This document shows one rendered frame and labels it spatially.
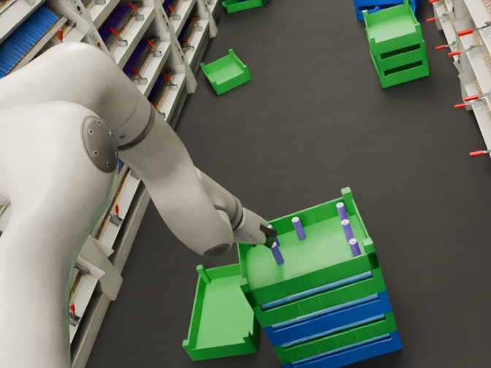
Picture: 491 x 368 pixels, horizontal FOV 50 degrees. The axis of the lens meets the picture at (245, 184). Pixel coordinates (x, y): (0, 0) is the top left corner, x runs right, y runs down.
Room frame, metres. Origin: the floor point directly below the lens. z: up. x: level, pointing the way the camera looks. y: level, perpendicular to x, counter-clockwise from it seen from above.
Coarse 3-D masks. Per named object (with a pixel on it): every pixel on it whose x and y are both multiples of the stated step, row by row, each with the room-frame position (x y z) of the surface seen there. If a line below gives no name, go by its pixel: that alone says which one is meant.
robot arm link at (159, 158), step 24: (144, 144) 0.66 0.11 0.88; (168, 144) 0.68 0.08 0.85; (144, 168) 0.68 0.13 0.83; (168, 168) 0.68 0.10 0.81; (192, 168) 0.70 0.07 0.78; (168, 192) 0.68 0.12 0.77; (192, 192) 0.67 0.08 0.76; (168, 216) 0.67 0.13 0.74; (192, 216) 0.66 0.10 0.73; (216, 216) 0.67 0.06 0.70; (192, 240) 0.66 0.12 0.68; (216, 240) 0.67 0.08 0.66
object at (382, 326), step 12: (372, 324) 0.76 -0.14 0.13; (384, 324) 0.76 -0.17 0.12; (324, 336) 0.82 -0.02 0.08; (336, 336) 0.77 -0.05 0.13; (348, 336) 0.77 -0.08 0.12; (360, 336) 0.77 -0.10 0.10; (372, 336) 0.76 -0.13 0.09; (276, 348) 0.80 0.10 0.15; (288, 348) 0.80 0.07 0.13; (300, 348) 0.79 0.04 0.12; (312, 348) 0.79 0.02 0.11; (324, 348) 0.78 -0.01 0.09; (336, 348) 0.78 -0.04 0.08; (288, 360) 0.80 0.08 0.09
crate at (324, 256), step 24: (288, 216) 0.97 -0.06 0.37; (312, 216) 0.96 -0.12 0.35; (336, 216) 0.95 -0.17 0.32; (288, 240) 0.95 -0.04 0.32; (312, 240) 0.91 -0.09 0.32; (336, 240) 0.88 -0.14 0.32; (360, 240) 0.85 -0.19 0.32; (240, 264) 0.88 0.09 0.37; (264, 264) 0.90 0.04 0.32; (288, 264) 0.87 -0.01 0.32; (312, 264) 0.84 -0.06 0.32; (336, 264) 0.77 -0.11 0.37; (360, 264) 0.76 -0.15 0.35; (264, 288) 0.79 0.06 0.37; (288, 288) 0.78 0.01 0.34; (312, 288) 0.78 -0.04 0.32
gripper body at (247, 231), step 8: (248, 216) 0.79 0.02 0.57; (256, 216) 0.81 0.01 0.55; (240, 224) 0.78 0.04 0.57; (248, 224) 0.78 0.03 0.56; (256, 224) 0.80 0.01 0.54; (264, 224) 0.81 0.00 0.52; (240, 232) 0.78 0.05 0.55; (248, 232) 0.78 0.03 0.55; (256, 232) 0.79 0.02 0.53; (240, 240) 0.82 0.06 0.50; (248, 240) 0.80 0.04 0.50; (256, 240) 0.79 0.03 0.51; (264, 240) 0.80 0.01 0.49
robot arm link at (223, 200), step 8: (200, 176) 0.75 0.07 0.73; (208, 184) 0.76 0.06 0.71; (216, 184) 0.78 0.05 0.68; (208, 192) 0.74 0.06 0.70; (216, 192) 0.76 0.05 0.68; (224, 192) 0.78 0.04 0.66; (216, 200) 0.74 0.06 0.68; (224, 200) 0.76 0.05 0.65; (232, 200) 0.79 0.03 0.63; (216, 208) 0.73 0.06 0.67; (224, 208) 0.74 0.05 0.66; (232, 208) 0.77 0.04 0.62; (232, 216) 0.77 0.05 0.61
